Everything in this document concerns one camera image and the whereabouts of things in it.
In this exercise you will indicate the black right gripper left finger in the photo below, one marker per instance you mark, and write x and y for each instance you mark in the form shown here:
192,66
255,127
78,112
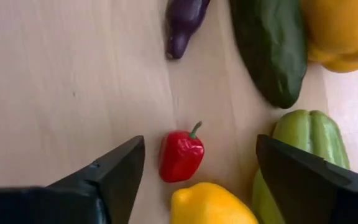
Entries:
73,202

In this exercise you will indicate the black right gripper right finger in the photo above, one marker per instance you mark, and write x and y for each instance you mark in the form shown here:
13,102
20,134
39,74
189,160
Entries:
322,199

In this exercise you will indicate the small green cucumber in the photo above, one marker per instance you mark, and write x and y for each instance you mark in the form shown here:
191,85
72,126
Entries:
309,133

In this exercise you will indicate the yellow lemon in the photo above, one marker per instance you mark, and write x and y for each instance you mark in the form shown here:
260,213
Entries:
210,205

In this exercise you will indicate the small red pepper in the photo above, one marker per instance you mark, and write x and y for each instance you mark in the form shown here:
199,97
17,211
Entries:
180,157

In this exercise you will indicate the dark green cucumber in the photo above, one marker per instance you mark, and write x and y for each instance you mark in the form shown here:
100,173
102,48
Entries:
272,49

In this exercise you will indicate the yellow bell pepper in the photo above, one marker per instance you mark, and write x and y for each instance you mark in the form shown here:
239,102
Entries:
340,31

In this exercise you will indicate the purple eggplant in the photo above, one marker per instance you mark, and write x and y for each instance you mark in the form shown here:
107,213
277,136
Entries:
182,25

